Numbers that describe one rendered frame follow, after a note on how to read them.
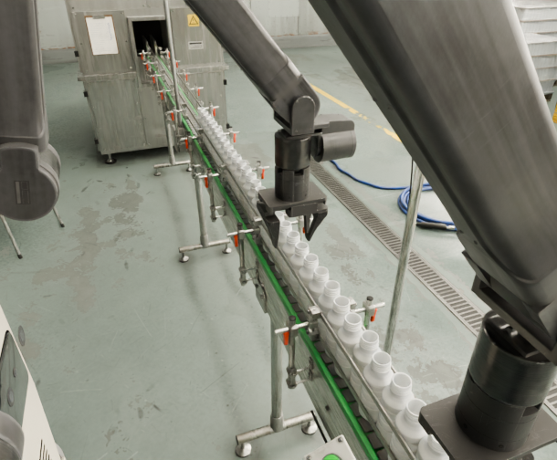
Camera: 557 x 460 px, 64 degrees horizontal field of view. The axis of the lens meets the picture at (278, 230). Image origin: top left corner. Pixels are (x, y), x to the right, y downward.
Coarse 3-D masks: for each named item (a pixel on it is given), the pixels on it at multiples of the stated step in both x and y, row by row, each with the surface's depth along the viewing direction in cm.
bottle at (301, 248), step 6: (300, 246) 121; (306, 246) 121; (294, 252) 120; (300, 252) 118; (306, 252) 119; (294, 258) 120; (300, 258) 119; (294, 264) 120; (300, 264) 119; (294, 282) 123; (294, 288) 124
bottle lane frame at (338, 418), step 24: (168, 96) 308; (192, 144) 242; (216, 192) 196; (240, 216) 167; (264, 264) 140; (264, 288) 145; (288, 312) 123; (312, 360) 111; (312, 384) 114; (336, 384) 102; (336, 408) 101; (336, 432) 104; (360, 432) 91; (360, 456) 92
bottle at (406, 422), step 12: (408, 408) 79; (420, 408) 79; (396, 420) 80; (408, 420) 77; (408, 432) 77; (420, 432) 77; (396, 444) 80; (408, 444) 78; (396, 456) 82; (408, 456) 80
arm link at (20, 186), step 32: (0, 0) 46; (32, 0) 47; (0, 32) 47; (32, 32) 49; (0, 64) 49; (32, 64) 50; (0, 96) 50; (32, 96) 52; (0, 128) 52; (32, 128) 53; (0, 160) 52; (32, 160) 53; (0, 192) 53; (32, 192) 55
